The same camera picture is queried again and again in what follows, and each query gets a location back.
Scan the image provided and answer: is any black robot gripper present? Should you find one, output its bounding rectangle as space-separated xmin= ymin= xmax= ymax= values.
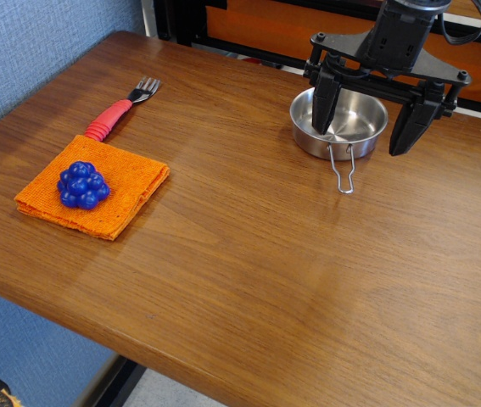
xmin=304 ymin=1 xmax=471 ymax=156

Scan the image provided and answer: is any silver metal pan with handle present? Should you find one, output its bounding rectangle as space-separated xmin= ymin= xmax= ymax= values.
xmin=289 ymin=88 xmax=389 ymax=195

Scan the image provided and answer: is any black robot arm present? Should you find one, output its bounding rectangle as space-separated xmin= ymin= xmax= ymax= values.
xmin=304 ymin=1 xmax=471 ymax=156

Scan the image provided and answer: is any orange folded cloth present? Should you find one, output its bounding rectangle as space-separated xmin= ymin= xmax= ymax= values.
xmin=14 ymin=136 xmax=170 ymax=241

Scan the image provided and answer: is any blue toy berry cluster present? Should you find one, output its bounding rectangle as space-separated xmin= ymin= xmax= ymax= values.
xmin=57 ymin=161 xmax=110 ymax=210

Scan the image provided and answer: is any black table leg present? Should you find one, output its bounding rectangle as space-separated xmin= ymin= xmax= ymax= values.
xmin=72 ymin=354 xmax=146 ymax=406

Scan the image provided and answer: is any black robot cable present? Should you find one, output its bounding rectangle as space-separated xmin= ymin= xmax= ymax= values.
xmin=437 ymin=0 xmax=481 ymax=47

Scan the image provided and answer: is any black metal frame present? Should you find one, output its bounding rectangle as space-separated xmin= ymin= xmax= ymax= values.
xmin=145 ymin=1 xmax=481 ymax=112

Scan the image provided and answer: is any red handled black fork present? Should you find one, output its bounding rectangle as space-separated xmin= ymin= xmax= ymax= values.
xmin=84 ymin=77 xmax=161 ymax=142

